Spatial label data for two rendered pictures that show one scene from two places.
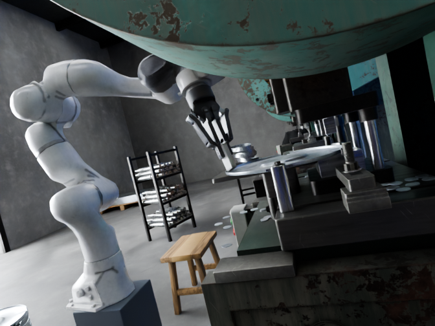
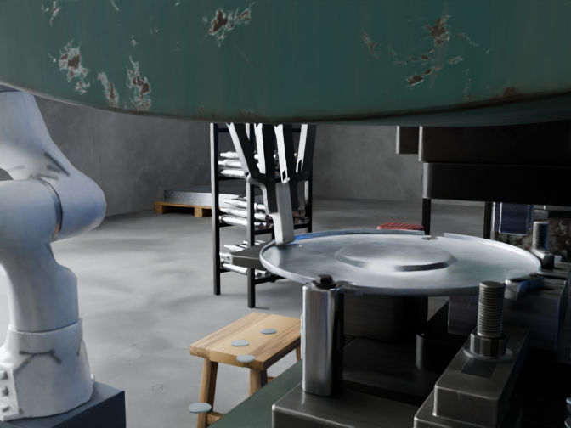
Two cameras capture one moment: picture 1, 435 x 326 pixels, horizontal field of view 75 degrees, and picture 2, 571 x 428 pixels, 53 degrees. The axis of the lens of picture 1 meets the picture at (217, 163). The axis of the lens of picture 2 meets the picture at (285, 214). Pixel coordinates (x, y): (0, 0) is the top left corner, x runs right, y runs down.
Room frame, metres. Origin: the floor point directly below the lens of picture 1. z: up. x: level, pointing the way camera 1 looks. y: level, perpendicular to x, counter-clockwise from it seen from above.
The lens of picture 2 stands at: (0.08, -0.19, 0.92)
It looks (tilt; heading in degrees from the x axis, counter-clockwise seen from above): 8 degrees down; 13
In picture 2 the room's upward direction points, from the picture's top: straight up
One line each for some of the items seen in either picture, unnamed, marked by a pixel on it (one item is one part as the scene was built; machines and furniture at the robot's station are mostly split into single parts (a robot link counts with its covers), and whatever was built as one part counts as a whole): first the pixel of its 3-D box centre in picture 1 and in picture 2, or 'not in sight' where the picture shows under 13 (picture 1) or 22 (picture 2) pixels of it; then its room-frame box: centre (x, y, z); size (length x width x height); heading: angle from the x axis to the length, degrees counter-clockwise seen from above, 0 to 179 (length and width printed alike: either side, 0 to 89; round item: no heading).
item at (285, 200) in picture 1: (282, 185); (323, 332); (0.54, -0.11, 0.75); 0.03 x 0.03 x 0.10; 74
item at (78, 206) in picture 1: (85, 222); (22, 255); (0.89, 0.45, 0.71); 0.18 x 0.11 x 0.25; 166
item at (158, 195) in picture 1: (162, 193); (261, 210); (3.14, 0.68, 0.47); 0.46 x 0.43 x 0.95; 54
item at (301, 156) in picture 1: (281, 160); (394, 255); (0.71, -0.16, 0.78); 0.29 x 0.29 x 0.01
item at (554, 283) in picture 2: (336, 160); (514, 295); (0.67, -0.28, 0.76); 0.15 x 0.09 x 0.05; 164
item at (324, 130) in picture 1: (327, 126); (513, 211); (0.67, -0.27, 0.84); 0.05 x 0.03 x 0.04; 164
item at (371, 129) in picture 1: (372, 134); not in sight; (0.57, -0.32, 0.81); 0.02 x 0.02 x 0.14
